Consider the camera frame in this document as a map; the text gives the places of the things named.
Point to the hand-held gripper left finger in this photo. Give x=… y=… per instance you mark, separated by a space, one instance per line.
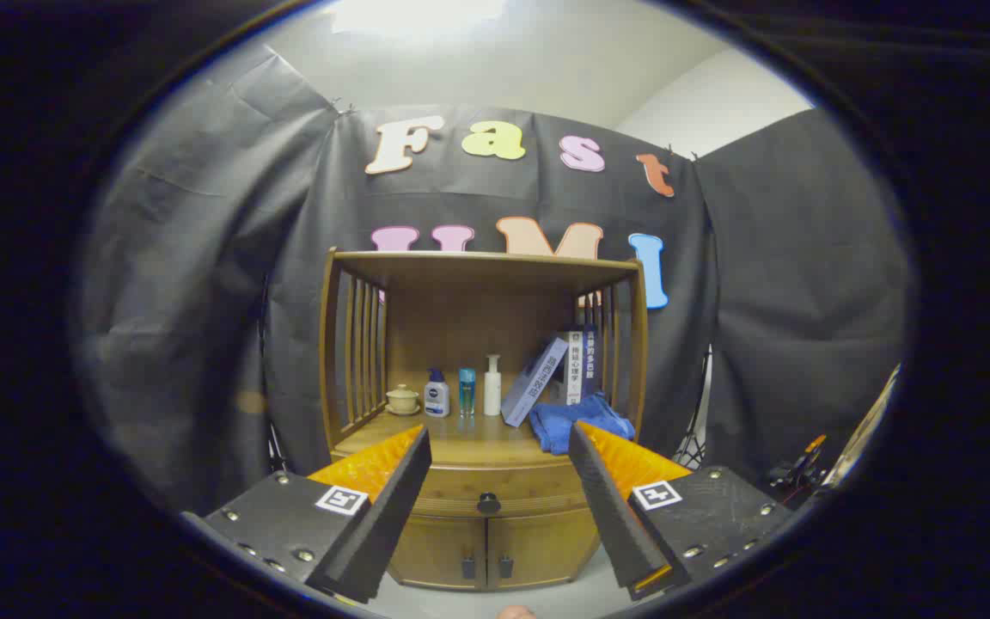
x=383 y=524

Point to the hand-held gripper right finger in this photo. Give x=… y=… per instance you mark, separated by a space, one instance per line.
x=615 y=516

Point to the wooden drawer with black knob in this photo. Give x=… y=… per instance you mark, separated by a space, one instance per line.
x=529 y=486

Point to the wooden cabinet door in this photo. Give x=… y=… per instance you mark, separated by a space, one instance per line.
x=435 y=550
x=546 y=546

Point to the wooden countertop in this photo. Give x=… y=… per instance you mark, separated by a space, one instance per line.
x=469 y=438

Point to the wooden cabinet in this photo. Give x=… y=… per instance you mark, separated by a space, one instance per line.
x=461 y=301

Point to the blue towel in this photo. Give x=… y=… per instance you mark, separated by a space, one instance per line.
x=572 y=421

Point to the backdrop stand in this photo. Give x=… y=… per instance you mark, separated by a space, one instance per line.
x=274 y=447
x=694 y=447

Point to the beige lidded teacup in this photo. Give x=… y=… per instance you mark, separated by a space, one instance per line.
x=402 y=399

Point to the white bottle with blue cap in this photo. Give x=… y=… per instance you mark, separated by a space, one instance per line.
x=436 y=397

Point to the white spine book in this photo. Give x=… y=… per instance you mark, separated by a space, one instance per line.
x=575 y=365

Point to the lavender book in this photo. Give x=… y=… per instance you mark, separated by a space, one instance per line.
x=534 y=383

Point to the dark blue book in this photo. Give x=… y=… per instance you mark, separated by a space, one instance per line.
x=589 y=361

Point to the clear blue bottle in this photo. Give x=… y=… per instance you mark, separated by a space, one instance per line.
x=467 y=391

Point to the white pump bottle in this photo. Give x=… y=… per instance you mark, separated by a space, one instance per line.
x=492 y=391

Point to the orange and black tool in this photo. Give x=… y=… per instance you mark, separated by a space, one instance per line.
x=804 y=456

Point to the pale slanted panel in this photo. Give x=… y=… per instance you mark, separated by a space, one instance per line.
x=864 y=430

